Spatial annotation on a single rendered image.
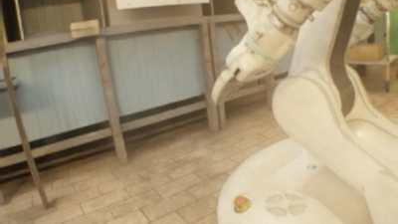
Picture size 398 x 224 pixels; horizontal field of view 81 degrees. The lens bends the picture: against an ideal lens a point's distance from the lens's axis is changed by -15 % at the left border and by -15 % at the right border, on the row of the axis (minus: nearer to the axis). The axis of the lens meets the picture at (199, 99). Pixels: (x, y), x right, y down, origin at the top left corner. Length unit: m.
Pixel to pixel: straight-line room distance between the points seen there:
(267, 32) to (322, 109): 0.23
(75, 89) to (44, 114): 0.23
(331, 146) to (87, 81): 1.38
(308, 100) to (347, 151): 0.14
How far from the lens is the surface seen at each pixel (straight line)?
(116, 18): 1.65
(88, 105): 1.68
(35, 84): 1.64
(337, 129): 0.59
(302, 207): 0.64
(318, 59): 0.63
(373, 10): 0.85
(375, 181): 0.59
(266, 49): 0.46
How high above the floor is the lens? 0.74
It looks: 14 degrees down
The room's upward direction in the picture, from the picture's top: 7 degrees counter-clockwise
